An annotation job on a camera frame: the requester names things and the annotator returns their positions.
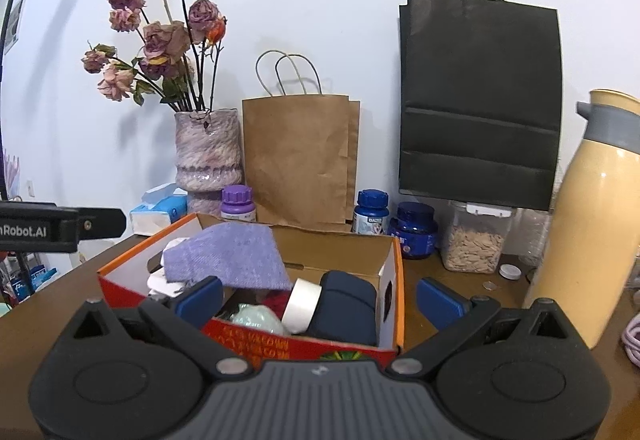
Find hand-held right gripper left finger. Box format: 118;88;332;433
70;276;254;379

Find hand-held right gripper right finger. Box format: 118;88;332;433
387;276;577;379

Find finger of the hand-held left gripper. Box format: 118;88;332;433
77;207;126;239

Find white face mask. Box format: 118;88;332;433
147;240;188;298

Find iridescent plastic bag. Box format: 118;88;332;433
230;303;291;336

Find purple cloth pouch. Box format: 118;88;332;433
163;223;293;292

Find red rose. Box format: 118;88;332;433
262;290;293;316

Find navy blue pouch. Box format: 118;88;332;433
305;270;378;347

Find white tape roll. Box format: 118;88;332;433
281;277;325;335

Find red cardboard box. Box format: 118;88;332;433
97;213;405;363

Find rack with colourful things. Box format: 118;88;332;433
0;147;56;306

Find blue tissue pack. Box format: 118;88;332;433
130;183;188;237

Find clear container of seeds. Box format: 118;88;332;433
440;200;517;273

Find dark blue bottle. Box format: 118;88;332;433
389;201;438;261

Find purple lid bottle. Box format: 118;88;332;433
220;185;257;222

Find blue lid white label bottle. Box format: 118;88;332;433
351;189;391;236

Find clear empty plastic jar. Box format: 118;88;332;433
517;207;553;268

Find pink white textured vase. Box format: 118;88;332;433
174;108;246;216

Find yellow thermos jug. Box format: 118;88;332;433
522;89;640;351

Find brown paper bag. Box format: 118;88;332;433
242;50;361;233

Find dried pink flower bouquet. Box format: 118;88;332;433
81;0;228;113

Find black paper bag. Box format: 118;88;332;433
398;0;563;212

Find purple coiled cable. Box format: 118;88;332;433
619;310;640;368

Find wall poster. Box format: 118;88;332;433
5;0;28;54

